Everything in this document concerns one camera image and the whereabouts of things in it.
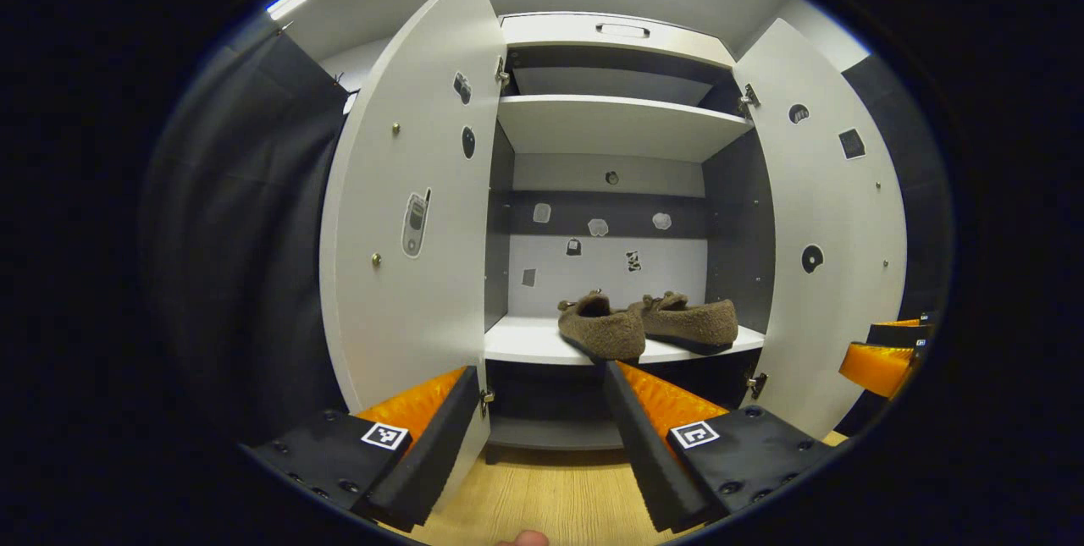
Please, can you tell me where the black backdrop cloth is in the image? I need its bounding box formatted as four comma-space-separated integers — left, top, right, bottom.
140, 30, 352, 449

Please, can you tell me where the white cabinet shelf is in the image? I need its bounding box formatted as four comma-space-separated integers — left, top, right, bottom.
484, 315, 766, 367
497, 95, 755, 163

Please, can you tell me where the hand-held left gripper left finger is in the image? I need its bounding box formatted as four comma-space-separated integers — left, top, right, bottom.
244, 365, 482, 533

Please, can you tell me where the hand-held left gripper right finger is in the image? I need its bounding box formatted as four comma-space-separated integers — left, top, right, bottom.
602, 359, 837, 534

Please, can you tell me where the white cabinet drawer front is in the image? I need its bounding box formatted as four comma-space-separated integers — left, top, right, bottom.
500, 13, 736, 69

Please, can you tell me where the white door with headphone sticker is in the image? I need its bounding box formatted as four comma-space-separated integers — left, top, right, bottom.
733, 17, 909, 441

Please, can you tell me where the brown fuzzy shoe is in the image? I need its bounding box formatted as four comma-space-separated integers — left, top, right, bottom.
557, 290, 647, 362
631, 290, 739, 356

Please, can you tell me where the white grey shoe cabinet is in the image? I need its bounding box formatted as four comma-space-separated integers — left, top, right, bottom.
483, 11, 776, 452

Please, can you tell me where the white door with phone sticker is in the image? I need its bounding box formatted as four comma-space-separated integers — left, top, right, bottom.
319, 0, 507, 515

